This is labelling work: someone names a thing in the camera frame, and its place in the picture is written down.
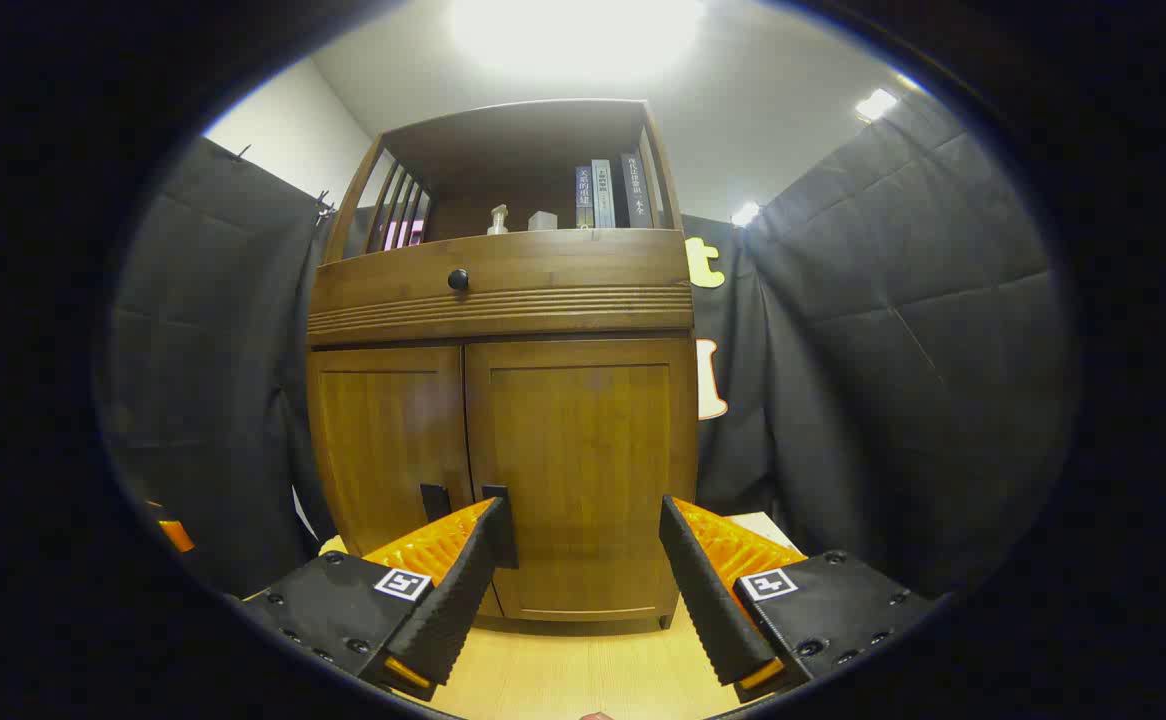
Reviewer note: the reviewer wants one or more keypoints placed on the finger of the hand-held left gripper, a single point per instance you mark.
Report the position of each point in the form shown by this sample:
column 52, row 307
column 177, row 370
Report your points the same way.
column 178, row 535

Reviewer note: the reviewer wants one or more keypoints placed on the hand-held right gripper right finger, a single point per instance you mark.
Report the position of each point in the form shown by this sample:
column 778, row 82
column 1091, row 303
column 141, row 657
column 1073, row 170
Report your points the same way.
column 708, row 610

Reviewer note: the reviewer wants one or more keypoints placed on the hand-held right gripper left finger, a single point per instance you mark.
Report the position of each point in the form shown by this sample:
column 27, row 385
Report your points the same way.
column 453, row 610

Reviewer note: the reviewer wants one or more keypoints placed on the wooden shoe cabinet door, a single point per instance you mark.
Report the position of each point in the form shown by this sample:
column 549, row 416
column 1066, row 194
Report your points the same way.
column 583, row 450
column 383, row 440

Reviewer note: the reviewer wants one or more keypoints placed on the wooden double-door shoe cabinet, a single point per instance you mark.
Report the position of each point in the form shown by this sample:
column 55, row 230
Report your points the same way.
column 543, row 125

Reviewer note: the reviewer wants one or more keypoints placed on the wooden drawer with black knob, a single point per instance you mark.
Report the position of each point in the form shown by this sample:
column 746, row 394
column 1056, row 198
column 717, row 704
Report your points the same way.
column 563, row 265

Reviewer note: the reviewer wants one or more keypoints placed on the pink item behind slats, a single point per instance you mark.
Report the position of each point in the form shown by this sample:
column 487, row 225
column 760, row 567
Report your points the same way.
column 403, row 236

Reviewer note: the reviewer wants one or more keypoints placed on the white pump bottle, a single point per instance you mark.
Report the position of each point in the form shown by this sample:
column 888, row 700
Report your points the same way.
column 497, row 222

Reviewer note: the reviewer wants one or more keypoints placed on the small ceiling light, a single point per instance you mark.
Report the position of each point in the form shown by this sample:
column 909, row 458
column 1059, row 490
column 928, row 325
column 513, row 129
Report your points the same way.
column 876, row 104
column 746, row 214

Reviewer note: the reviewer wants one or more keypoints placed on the small white box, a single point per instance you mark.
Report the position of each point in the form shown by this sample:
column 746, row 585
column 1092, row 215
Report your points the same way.
column 542, row 221

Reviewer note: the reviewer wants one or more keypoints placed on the pale grey book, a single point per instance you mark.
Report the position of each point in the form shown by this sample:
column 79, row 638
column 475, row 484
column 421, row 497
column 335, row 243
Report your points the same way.
column 603, row 195

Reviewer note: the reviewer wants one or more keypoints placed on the blue-grey book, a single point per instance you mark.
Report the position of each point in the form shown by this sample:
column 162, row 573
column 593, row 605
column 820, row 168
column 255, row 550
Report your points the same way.
column 584, row 200

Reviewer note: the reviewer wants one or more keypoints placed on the large ceiling light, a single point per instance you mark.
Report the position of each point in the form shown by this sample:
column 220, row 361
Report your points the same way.
column 578, row 35

